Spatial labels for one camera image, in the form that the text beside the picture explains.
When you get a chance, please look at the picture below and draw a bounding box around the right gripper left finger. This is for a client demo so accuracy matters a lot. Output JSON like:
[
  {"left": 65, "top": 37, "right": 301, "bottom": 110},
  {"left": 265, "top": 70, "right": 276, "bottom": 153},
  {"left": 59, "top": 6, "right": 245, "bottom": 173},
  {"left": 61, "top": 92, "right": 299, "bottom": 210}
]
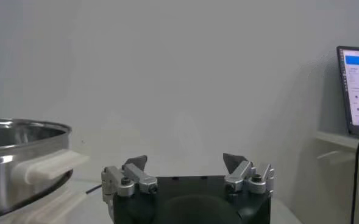
[{"left": 101, "top": 155, "right": 158, "bottom": 211}]

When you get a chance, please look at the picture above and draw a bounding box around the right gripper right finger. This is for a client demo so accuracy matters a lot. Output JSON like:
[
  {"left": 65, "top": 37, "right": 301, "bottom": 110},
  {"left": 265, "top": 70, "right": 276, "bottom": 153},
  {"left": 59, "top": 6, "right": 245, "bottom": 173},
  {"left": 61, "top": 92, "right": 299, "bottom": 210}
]
[{"left": 222, "top": 152, "right": 275, "bottom": 195}]

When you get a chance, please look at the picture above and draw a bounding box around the perforated stainless steel steamer basket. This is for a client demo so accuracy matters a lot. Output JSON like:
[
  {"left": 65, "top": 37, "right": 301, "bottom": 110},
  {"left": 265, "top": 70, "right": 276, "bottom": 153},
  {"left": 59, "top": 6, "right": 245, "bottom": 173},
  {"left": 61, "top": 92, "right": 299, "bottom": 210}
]
[{"left": 0, "top": 117, "right": 90, "bottom": 222}]

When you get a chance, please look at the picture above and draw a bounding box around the white side table with laptop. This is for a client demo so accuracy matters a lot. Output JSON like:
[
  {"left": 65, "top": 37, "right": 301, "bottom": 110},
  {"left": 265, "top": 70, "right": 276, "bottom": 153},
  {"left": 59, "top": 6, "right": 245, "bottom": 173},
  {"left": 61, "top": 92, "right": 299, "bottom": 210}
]
[{"left": 315, "top": 130, "right": 359, "bottom": 167}]

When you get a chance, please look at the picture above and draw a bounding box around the black cooker power cord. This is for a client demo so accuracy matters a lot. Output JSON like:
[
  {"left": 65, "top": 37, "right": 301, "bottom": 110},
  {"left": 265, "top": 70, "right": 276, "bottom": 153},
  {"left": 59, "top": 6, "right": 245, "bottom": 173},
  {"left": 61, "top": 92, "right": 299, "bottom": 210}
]
[{"left": 85, "top": 183, "right": 103, "bottom": 195}]

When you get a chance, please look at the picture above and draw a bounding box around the black laptop power cable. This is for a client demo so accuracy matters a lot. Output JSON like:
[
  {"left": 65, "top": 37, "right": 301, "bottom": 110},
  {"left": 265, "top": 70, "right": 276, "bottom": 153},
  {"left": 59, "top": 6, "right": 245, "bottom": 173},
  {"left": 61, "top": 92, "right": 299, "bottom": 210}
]
[{"left": 350, "top": 141, "right": 359, "bottom": 224}]

